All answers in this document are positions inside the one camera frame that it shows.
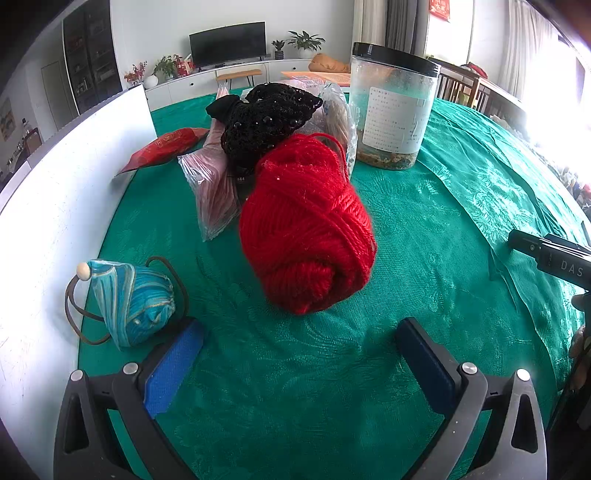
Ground red foil packet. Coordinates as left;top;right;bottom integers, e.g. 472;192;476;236
115;127;211;175

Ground white television cabinet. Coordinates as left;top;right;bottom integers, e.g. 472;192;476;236
143;58;356;112

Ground grey and white curtain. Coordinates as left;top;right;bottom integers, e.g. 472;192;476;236
353;0;430;54

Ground wooden stool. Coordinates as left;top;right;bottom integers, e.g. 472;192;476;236
216;68;263;92

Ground pink plastic bag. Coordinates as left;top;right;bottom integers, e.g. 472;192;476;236
178;124;259;242

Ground red yarn ball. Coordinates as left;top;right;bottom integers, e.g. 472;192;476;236
239;132;378;316

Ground orange cover book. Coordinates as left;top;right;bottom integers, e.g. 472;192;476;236
281;70;352;86

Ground bushy green potted plant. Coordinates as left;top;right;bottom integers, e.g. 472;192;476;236
152;54;183;81

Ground sheer white curtain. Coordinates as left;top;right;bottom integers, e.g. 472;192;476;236
499;0;566;100

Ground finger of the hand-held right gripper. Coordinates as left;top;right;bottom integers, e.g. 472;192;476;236
508;229;546;260

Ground black television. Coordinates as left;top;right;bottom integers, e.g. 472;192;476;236
189;21;269;69

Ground red flowers in white vase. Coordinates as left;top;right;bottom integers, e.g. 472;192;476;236
124;61;160;89

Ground dark display cabinet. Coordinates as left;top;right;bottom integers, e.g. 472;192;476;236
62;0;123;115

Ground black knitted cloth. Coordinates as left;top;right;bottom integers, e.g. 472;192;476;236
205;82;324;174

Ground white board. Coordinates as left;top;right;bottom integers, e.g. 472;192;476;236
0;83;158;435

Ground wooden chair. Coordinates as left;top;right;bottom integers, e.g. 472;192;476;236
427;55;492;114

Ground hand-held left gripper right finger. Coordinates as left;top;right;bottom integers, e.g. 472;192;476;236
394;318;548;480

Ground blue cloth pouch with cord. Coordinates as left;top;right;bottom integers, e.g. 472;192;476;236
65;257;190;348

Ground person's right hand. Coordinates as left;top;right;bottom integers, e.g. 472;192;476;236
569;293;591;370

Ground clear jar with black lid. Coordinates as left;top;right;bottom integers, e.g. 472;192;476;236
348;41;443;171

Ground green tablecloth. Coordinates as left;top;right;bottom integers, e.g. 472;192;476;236
76;92;591;480

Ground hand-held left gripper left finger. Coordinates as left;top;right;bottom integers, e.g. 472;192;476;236
54;318;206;480

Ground large leafy potted plant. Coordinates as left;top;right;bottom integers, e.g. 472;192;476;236
287;30;326;60

